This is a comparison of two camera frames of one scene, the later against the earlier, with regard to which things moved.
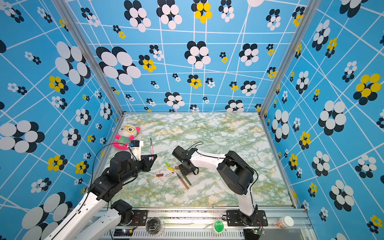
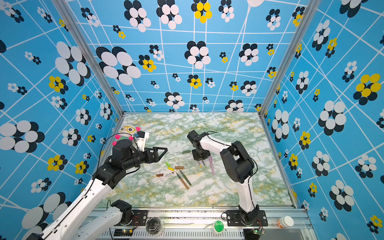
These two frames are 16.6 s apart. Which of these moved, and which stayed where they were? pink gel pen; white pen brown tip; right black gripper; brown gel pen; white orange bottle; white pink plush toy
Moved: right black gripper; pink gel pen
Stayed: white pink plush toy; white orange bottle; brown gel pen; white pen brown tip
